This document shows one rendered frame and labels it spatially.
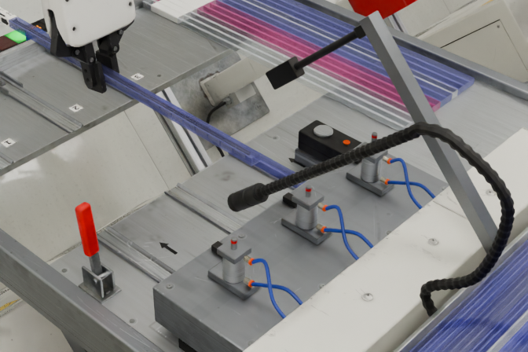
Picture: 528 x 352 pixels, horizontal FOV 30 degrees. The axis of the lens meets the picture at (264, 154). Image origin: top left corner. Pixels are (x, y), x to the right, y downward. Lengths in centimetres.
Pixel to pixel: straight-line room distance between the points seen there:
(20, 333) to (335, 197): 59
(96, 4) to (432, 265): 47
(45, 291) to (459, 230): 44
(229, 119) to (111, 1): 136
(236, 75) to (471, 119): 110
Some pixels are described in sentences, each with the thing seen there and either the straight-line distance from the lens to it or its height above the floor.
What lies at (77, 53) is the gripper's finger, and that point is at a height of 101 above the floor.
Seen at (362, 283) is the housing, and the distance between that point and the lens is 96.
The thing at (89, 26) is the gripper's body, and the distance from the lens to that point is 114.
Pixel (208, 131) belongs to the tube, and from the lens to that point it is 108.
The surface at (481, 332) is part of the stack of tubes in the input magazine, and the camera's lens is 79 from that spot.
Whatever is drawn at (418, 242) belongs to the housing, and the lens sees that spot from 101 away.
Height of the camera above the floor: 201
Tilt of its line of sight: 53 degrees down
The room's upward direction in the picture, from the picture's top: 66 degrees clockwise
